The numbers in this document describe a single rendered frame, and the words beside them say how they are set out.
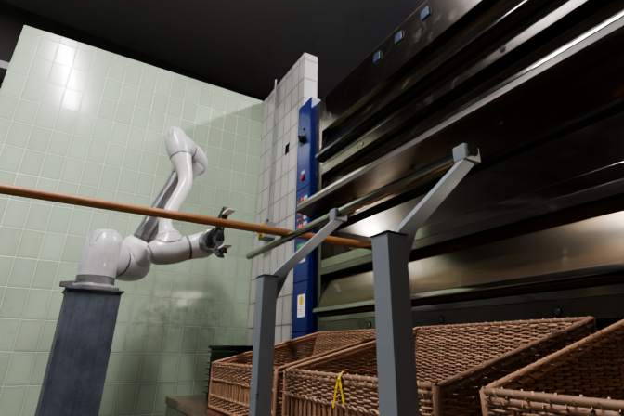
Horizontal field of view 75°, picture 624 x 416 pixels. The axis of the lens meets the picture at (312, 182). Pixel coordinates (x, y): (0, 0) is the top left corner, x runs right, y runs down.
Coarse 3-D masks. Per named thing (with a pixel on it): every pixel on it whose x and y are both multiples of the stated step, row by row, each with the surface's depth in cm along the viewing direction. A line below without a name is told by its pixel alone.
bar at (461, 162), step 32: (448, 160) 86; (480, 160) 83; (384, 192) 103; (448, 192) 76; (320, 224) 129; (416, 224) 69; (384, 256) 63; (384, 288) 61; (256, 320) 100; (384, 320) 60; (256, 352) 96; (384, 352) 59; (256, 384) 93; (384, 384) 57; (416, 384) 57
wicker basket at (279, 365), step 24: (312, 336) 176; (336, 336) 165; (360, 336) 152; (216, 360) 153; (240, 360) 158; (288, 360) 168; (216, 384) 144; (240, 384) 126; (216, 408) 139; (240, 408) 123
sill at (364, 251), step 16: (576, 176) 99; (592, 176) 96; (608, 176) 93; (528, 192) 109; (544, 192) 105; (560, 192) 102; (576, 192) 99; (480, 208) 122; (496, 208) 117; (512, 208) 113; (432, 224) 138; (448, 224) 131; (464, 224) 126; (336, 256) 185; (352, 256) 174
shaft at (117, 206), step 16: (0, 192) 114; (16, 192) 116; (32, 192) 117; (48, 192) 119; (112, 208) 127; (128, 208) 129; (144, 208) 131; (208, 224) 141; (224, 224) 143; (240, 224) 146; (256, 224) 150; (336, 240) 165; (352, 240) 169
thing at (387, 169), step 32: (608, 32) 85; (544, 64) 97; (576, 64) 93; (608, 64) 91; (512, 96) 105; (544, 96) 103; (576, 96) 101; (608, 96) 99; (448, 128) 121; (480, 128) 118; (512, 128) 116; (544, 128) 113; (384, 160) 143; (416, 160) 139; (352, 192) 168
